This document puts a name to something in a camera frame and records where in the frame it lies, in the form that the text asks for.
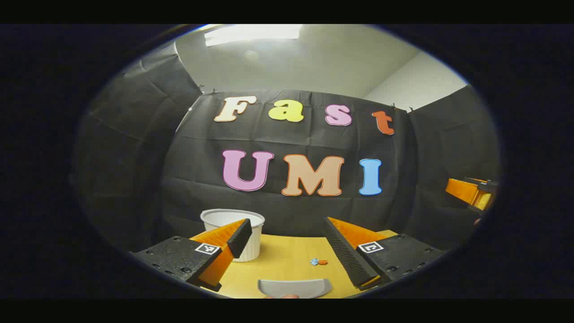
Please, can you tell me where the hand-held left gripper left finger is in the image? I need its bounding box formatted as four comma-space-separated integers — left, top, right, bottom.
130, 218, 252, 292

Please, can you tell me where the yellow wooden desktop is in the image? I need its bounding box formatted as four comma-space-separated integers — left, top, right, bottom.
188, 230, 400, 299

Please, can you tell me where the grey plastic dustpan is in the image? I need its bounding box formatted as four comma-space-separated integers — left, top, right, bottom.
257, 278, 332, 299

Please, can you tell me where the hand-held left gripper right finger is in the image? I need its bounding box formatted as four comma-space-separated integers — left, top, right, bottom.
324, 217, 445, 291

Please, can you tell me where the ceiling light panel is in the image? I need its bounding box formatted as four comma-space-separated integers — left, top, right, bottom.
204, 24, 304, 47

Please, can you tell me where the white ribbed garbage bin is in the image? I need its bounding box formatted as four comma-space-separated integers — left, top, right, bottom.
200, 209, 265, 262

